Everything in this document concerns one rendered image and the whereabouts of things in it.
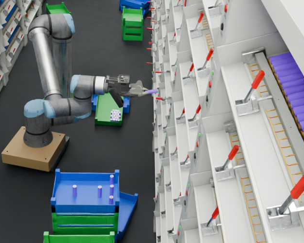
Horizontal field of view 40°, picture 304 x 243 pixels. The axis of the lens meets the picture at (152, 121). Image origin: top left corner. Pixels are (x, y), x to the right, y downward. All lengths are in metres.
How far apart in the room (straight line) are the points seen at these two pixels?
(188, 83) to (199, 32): 0.21
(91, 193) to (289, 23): 1.57
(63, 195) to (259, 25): 1.35
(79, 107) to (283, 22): 1.59
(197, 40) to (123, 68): 2.44
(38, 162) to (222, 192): 1.91
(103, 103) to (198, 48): 1.92
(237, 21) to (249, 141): 0.29
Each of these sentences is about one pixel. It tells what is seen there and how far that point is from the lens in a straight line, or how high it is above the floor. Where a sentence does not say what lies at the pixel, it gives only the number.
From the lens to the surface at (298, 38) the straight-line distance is 0.56.
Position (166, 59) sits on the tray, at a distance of 2.55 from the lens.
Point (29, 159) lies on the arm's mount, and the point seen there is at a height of 0.14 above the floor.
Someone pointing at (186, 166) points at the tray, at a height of 0.95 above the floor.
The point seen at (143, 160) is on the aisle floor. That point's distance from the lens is 2.91.
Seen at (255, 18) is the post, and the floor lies 1.64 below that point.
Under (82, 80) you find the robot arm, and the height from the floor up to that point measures 0.88.
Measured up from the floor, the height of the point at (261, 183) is 1.52.
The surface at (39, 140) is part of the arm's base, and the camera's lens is 2.78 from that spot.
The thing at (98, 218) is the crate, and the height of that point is 0.44.
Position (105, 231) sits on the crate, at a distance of 2.05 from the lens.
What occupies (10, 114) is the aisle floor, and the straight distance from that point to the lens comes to 3.33.
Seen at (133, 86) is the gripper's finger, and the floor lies 0.85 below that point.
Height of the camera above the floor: 1.98
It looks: 37 degrees down
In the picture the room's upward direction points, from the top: 7 degrees clockwise
